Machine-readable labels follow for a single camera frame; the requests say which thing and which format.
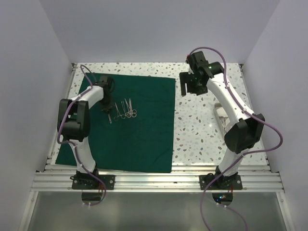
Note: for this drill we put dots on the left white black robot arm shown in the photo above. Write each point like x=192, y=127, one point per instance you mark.
x=73, y=126

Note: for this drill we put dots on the aluminium rail frame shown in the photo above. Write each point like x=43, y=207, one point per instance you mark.
x=196, y=129

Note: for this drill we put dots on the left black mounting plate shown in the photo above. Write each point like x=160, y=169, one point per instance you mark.
x=89, y=183

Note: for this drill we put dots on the steel instrument tray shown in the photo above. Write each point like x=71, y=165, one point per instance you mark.
x=221, y=127

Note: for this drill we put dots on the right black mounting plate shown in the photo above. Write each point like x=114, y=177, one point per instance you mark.
x=223, y=183

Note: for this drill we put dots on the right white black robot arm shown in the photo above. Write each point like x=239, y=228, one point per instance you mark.
x=244, y=131

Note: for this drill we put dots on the green surgical cloth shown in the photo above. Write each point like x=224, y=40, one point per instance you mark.
x=140, y=144

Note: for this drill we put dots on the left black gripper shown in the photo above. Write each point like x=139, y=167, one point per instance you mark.
x=109, y=107

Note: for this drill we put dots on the black mounting plate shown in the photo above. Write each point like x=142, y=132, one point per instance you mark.
x=89, y=183
x=223, y=183

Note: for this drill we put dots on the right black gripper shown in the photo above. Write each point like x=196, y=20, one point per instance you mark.
x=199, y=91

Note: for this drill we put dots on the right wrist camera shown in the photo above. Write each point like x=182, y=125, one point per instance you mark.
x=196, y=58

